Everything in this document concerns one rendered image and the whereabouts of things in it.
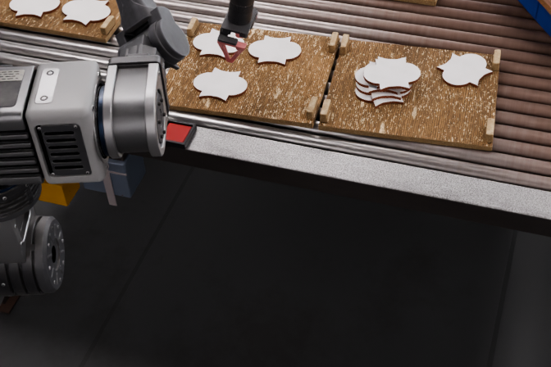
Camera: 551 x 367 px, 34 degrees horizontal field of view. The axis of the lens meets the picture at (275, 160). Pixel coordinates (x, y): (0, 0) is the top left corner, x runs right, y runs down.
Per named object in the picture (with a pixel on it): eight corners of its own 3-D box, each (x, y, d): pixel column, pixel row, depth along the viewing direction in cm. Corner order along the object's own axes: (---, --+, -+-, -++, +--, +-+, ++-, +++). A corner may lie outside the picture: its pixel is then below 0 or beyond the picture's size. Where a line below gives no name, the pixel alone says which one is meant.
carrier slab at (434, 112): (491, 151, 209) (492, 147, 208) (318, 130, 217) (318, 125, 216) (499, 60, 234) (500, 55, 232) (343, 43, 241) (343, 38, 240)
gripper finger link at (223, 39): (248, 52, 220) (252, 23, 213) (241, 71, 215) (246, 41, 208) (220, 46, 220) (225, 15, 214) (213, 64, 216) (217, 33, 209)
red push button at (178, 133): (183, 147, 216) (183, 142, 215) (160, 142, 217) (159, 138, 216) (192, 130, 220) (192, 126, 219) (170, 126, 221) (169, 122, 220)
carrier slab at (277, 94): (312, 129, 218) (312, 124, 217) (152, 107, 226) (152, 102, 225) (339, 42, 242) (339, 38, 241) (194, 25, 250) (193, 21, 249)
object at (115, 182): (131, 211, 234) (120, 161, 221) (84, 201, 237) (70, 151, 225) (148, 181, 242) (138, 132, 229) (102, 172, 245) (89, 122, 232)
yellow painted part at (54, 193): (67, 206, 244) (48, 143, 227) (38, 201, 246) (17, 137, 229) (80, 186, 249) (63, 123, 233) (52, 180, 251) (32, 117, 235)
